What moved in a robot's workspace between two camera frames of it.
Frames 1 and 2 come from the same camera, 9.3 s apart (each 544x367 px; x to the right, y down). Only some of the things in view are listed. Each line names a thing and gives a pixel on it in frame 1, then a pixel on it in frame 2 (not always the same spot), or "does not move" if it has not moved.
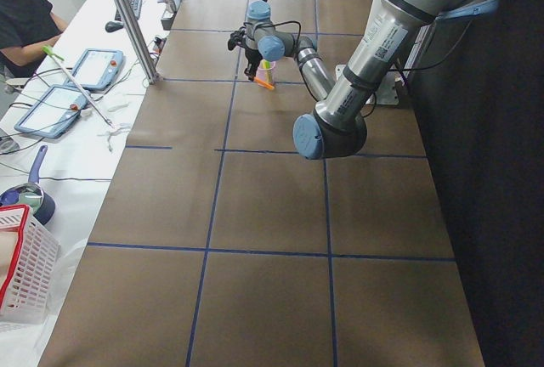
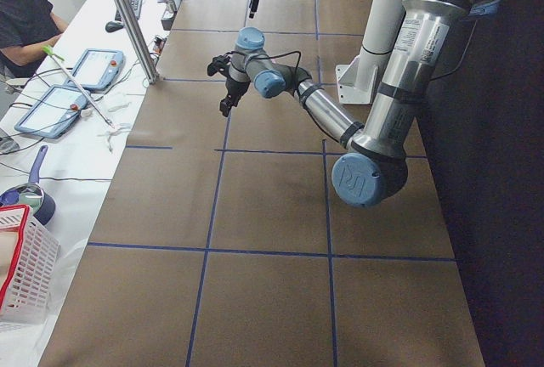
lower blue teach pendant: [52, 111] does not move
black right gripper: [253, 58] to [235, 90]
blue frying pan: [31, 194] does not move
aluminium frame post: [130, 19] does not move
